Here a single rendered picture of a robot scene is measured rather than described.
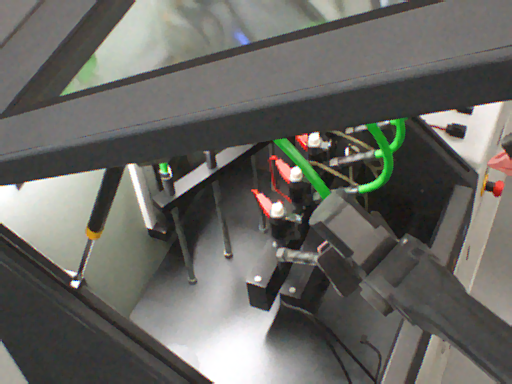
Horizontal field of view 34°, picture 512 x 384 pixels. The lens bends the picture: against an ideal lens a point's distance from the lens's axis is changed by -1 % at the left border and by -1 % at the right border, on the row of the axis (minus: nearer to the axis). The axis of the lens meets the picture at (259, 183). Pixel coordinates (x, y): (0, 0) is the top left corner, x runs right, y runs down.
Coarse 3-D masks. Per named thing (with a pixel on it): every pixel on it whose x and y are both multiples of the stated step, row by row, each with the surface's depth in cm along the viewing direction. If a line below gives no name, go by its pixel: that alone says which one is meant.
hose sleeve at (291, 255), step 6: (288, 252) 126; (294, 252) 125; (300, 252) 124; (306, 252) 123; (312, 252) 122; (288, 258) 125; (294, 258) 124; (300, 258) 123; (306, 258) 122; (312, 258) 121; (312, 264) 121
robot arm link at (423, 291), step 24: (408, 240) 90; (384, 264) 90; (408, 264) 89; (432, 264) 86; (384, 288) 88; (408, 288) 86; (432, 288) 84; (456, 288) 82; (408, 312) 85; (432, 312) 82; (456, 312) 80; (480, 312) 78; (456, 336) 78; (480, 336) 76; (504, 336) 74; (480, 360) 75; (504, 360) 72
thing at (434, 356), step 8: (464, 248) 172; (456, 272) 171; (432, 336) 157; (432, 344) 162; (440, 344) 183; (432, 352) 168; (440, 352) 191; (424, 360) 155; (432, 360) 174; (440, 360) 199; (424, 368) 160; (432, 368) 181; (440, 368) 207; (424, 376) 166; (432, 376) 188; (440, 376) 215
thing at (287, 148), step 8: (280, 144) 106; (288, 144) 106; (288, 152) 106; (296, 152) 106; (296, 160) 106; (304, 160) 107; (160, 168) 137; (168, 168) 138; (304, 168) 106; (312, 168) 107; (168, 176) 139; (312, 176) 107; (312, 184) 107; (320, 184) 107; (320, 192) 107; (328, 192) 107
